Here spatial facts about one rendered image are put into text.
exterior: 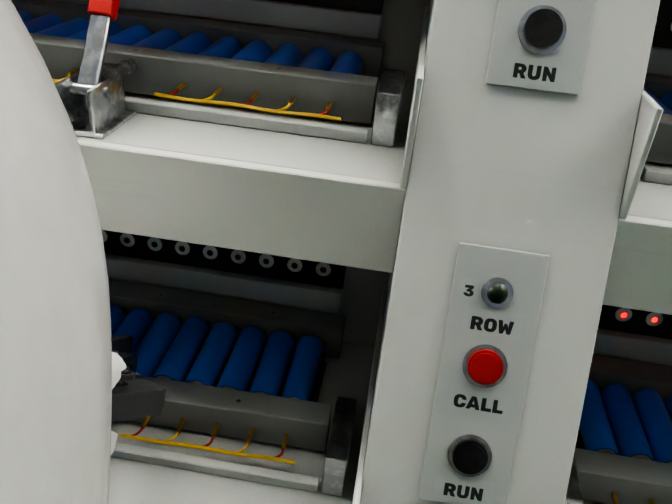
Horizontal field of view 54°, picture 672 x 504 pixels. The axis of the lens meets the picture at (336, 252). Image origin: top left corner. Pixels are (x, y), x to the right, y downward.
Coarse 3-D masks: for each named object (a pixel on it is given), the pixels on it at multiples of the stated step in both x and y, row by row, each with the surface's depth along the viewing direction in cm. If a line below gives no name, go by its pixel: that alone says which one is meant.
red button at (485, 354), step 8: (480, 352) 30; (488, 352) 30; (472, 360) 30; (480, 360) 30; (488, 360) 30; (496, 360) 30; (472, 368) 30; (480, 368) 30; (488, 368) 30; (496, 368) 30; (472, 376) 30; (480, 376) 30; (488, 376) 30; (496, 376) 30; (488, 384) 30
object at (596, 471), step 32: (608, 320) 46; (640, 320) 45; (608, 352) 46; (640, 352) 46; (608, 384) 45; (640, 384) 45; (608, 416) 43; (640, 416) 43; (576, 448) 38; (608, 448) 39; (640, 448) 39; (576, 480) 36; (608, 480) 37; (640, 480) 37
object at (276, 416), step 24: (168, 384) 40; (192, 384) 40; (168, 408) 39; (192, 408) 39; (216, 408) 38; (240, 408) 38; (264, 408) 39; (288, 408) 39; (312, 408) 39; (216, 432) 38; (240, 432) 39; (264, 432) 39; (288, 432) 39; (312, 432) 38; (264, 456) 37
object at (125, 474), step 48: (192, 288) 49; (240, 288) 48; (288, 288) 47; (336, 288) 48; (336, 384) 45; (144, 432) 39; (192, 432) 40; (336, 432) 37; (144, 480) 36; (192, 480) 37; (240, 480) 37; (336, 480) 36
